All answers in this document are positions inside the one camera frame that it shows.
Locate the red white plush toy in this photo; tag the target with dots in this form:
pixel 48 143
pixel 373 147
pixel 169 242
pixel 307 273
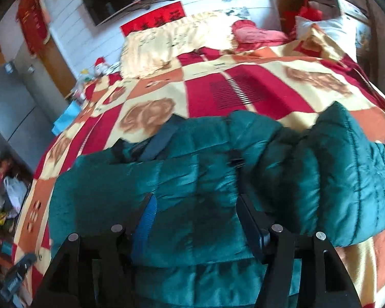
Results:
pixel 101 65

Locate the brown wooden door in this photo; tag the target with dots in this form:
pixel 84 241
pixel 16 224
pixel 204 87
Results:
pixel 56 67

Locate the wooden frame furniture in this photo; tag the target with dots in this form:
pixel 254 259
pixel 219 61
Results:
pixel 349 3

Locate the grey refrigerator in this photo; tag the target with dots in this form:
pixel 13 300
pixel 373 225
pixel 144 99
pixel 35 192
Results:
pixel 16 102

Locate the red pillow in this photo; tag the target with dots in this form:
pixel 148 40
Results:
pixel 256 35

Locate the red wall poster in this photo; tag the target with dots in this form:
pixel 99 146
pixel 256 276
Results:
pixel 166 14

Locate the red cloth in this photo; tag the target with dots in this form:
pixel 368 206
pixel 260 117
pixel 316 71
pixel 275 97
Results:
pixel 303 16

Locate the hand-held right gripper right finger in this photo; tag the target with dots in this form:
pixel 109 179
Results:
pixel 252 224

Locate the red hanging banner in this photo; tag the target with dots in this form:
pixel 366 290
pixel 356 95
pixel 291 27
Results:
pixel 32 22

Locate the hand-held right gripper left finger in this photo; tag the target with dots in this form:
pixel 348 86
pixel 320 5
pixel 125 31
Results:
pixel 146 227

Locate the teal puffer jacket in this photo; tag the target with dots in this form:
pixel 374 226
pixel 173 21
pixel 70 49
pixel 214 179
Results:
pixel 195 173

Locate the cream folded blanket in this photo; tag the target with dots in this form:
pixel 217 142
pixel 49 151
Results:
pixel 173 41

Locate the white pillow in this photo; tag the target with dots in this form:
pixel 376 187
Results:
pixel 333 30

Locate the red orange checkered blanket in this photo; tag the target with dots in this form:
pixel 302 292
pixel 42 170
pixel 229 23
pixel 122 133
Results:
pixel 260 80

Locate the white plastic bag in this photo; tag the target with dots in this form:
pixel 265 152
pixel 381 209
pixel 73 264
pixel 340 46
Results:
pixel 15 194

